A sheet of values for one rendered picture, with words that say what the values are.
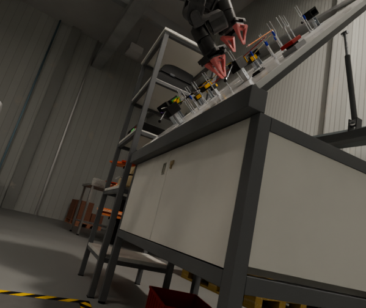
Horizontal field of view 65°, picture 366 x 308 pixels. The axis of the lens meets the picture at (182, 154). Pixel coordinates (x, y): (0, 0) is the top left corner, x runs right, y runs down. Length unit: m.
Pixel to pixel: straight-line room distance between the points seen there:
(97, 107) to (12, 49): 3.05
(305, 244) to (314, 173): 0.19
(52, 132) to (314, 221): 9.69
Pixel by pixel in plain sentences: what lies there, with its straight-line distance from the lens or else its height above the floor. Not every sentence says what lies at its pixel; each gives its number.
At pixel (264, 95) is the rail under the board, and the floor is 0.85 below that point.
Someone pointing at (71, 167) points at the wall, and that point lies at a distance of 10.15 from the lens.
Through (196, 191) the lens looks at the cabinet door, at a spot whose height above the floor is 0.60.
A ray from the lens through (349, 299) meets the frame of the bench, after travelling 0.98.
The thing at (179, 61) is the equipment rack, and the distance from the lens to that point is 2.55.
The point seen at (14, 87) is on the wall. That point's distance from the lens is 10.47.
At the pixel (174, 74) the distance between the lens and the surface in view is 2.24.
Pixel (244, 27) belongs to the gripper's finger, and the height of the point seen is 1.27.
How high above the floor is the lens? 0.46
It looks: 15 degrees up
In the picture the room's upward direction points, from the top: 13 degrees clockwise
